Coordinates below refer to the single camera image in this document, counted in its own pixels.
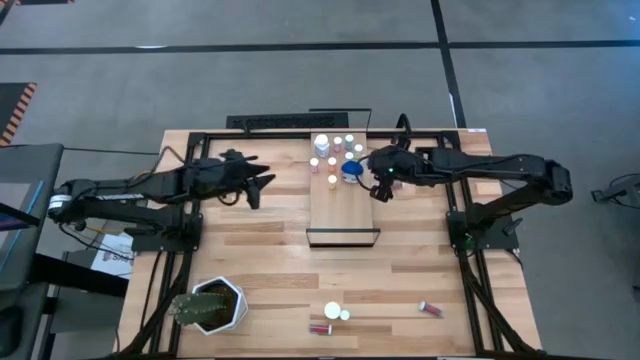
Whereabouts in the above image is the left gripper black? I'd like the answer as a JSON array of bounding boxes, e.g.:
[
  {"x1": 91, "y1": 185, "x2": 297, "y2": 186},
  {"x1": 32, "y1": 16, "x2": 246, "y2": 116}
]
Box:
[{"x1": 189, "y1": 158, "x2": 277, "y2": 210}]

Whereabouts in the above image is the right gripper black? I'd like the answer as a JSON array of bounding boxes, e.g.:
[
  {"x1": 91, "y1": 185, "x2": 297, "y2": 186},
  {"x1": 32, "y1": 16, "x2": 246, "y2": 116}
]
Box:
[{"x1": 372, "y1": 137, "x2": 434, "y2": 203}]

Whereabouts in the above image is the blue-capped gummy jar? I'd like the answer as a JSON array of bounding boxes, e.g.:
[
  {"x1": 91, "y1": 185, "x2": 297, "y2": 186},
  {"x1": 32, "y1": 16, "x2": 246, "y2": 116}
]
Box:
[{"x1": 341, "y1": 160, "x2": 365, "y2": 185}]

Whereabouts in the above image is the white plastic medicine bottle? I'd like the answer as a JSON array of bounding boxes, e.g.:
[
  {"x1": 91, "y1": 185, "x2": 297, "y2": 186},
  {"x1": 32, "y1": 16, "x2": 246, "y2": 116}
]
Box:
[{"x1": 313, "y1": 133, "x2": 332, "y2": 159}]

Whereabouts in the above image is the cactus in white hexagonal pot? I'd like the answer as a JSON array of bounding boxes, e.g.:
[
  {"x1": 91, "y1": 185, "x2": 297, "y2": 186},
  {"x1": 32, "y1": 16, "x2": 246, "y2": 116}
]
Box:
[{"x1": 168, "y1": 275, "x2": 250, "y2": 337}]

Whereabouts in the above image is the white printed paper sheet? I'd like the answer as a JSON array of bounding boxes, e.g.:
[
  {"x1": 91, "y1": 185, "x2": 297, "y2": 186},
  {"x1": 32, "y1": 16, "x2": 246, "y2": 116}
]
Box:
[{"x1": 91, "y1": 232, "x2": 136, "y2": 279}]

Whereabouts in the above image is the grey workstation cart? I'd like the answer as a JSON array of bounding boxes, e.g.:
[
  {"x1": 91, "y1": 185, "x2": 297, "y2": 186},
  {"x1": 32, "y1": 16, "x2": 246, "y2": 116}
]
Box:
[{"x1": 0, "y1": 143, "x2": 66, "y2": 360}]

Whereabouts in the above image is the hazard striped floor mat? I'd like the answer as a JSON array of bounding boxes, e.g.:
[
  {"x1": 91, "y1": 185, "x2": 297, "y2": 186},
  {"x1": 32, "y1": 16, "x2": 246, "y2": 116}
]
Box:
[{"x1": 0, "y1": 82, "x2": 39, "y2": 148}]

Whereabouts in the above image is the black aluminium table frame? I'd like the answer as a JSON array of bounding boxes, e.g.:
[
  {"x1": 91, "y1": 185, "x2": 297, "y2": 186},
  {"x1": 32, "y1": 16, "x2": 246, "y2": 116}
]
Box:
[{"x1": 113, "y1": 130, "x2": 546, "y2": 360}]

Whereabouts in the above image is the black power cable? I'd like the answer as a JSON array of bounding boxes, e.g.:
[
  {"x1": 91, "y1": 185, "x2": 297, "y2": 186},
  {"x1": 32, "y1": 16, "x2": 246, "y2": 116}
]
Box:
[{"x1": 62, "y1": 147, "x2": 161, "y2": 156}]

